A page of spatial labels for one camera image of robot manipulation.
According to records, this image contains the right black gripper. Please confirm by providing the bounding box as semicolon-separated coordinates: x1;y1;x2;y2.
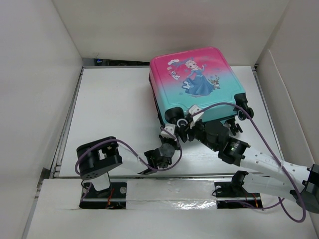
173;119;218;152

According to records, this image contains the pink and teal kids suitcase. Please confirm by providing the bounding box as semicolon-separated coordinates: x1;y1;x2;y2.
149;46;254;133

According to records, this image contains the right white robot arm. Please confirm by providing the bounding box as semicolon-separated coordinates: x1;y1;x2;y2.
185;121;319;214

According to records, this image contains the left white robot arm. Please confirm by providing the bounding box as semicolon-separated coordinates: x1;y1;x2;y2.
75;136;182;198

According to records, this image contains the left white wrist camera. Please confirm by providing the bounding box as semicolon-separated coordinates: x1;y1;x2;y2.
160;123;176;138

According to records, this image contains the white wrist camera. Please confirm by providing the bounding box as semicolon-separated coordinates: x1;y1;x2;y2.
188;105;204;129
160;123;176;138

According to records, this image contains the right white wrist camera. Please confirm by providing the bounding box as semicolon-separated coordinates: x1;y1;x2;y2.
188;105;204;129

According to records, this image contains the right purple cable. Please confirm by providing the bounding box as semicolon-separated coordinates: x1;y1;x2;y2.
193;102;307;222

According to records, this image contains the purple cable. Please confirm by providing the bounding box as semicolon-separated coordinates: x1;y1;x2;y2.
74;126;182;176
193;102;307;222

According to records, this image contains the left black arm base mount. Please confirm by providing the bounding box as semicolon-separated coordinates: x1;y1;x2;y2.
79;182;127;210

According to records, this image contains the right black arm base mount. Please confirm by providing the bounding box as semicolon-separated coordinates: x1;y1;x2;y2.
212;171;263;209

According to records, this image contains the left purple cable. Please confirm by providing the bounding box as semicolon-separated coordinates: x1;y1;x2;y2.
74;126;182;176

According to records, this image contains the aluminium front rail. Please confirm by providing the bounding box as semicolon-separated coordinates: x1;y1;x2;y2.
53;173;235;180

